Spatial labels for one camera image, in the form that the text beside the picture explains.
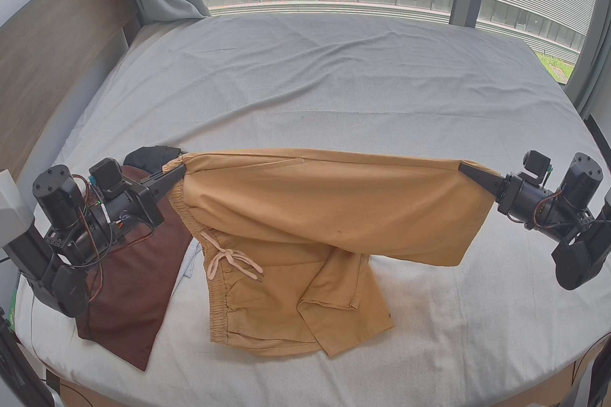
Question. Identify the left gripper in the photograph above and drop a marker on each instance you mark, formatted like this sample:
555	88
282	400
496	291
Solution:
138	209

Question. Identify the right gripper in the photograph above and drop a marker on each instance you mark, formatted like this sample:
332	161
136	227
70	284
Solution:
515	200

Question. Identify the tan shorts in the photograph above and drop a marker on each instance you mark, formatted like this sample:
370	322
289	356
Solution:
334	204

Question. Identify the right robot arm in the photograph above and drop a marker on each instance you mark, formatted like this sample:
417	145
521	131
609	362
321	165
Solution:
580	185

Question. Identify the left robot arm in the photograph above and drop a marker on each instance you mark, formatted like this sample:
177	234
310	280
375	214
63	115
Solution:
52	190

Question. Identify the bed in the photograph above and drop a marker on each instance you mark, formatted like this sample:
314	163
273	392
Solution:
334	76

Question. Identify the black garment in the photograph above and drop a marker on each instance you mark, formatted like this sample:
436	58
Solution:
148	159

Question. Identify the white garment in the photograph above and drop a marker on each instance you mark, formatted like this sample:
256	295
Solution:
188	266

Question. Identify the dark brown shorts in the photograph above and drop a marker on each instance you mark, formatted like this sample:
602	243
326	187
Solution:
133	290

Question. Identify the small green object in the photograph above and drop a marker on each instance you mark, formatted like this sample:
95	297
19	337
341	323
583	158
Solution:
13	309

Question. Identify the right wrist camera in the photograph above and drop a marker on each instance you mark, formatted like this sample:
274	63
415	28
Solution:
537	162

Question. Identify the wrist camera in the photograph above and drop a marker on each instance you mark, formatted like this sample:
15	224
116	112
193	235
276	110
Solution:
537	162
107	174

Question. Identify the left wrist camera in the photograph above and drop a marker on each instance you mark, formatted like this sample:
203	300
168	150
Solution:
107	174

